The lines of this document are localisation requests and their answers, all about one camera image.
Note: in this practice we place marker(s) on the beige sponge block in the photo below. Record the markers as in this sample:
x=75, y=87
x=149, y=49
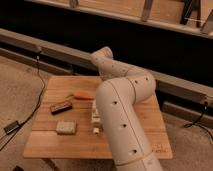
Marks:
x=66, y=127

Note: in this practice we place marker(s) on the white plastic bottle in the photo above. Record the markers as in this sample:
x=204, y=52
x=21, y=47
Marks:
x=95, y=119

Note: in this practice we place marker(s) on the black power adapter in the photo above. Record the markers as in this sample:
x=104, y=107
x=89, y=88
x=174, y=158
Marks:
x=11, y=127

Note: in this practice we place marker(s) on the black and red eraser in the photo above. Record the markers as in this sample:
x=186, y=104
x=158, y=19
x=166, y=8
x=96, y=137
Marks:
x=60, y=107

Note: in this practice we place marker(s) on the orange carrot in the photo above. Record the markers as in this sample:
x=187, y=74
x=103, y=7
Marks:
x=80, y=96

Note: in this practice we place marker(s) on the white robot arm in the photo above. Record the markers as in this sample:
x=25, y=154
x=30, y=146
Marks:
x=124, y=85

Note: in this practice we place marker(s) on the wooden table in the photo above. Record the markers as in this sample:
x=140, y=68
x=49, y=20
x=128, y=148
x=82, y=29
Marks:
x=45, y=142

